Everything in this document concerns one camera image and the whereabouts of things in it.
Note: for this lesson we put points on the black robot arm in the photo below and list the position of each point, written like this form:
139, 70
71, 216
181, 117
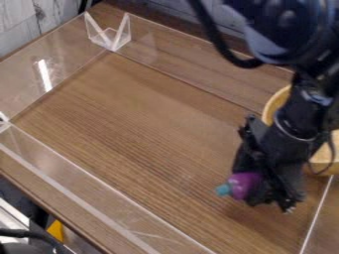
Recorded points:
293, 33

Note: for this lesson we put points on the yellow label on device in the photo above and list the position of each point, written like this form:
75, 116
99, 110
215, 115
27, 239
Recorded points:
56, 231

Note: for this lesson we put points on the purple toy eggplant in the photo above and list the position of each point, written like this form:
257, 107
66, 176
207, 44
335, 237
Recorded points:
239, 185

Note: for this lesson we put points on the brown wooden bowl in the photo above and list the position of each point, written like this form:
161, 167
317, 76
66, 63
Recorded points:
323, 158

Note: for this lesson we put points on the clear acrylic tray wall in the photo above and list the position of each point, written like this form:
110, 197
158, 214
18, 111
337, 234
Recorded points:
115, 224

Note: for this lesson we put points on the clear acrylic corner bracket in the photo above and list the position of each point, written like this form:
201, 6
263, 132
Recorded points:
113, 39

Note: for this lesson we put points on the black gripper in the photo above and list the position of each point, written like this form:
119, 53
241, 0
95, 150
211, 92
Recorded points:
270, 152

